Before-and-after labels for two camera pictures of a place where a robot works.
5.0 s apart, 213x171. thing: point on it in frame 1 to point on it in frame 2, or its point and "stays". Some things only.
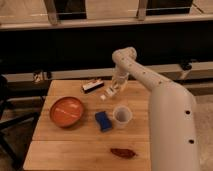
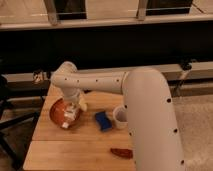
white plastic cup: (122, 116) stays
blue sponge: (104, 123) stays
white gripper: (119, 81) to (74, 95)
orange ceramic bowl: (66, 111) stays
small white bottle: (109, 92) to (69, 115)
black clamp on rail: (186, 66) stays
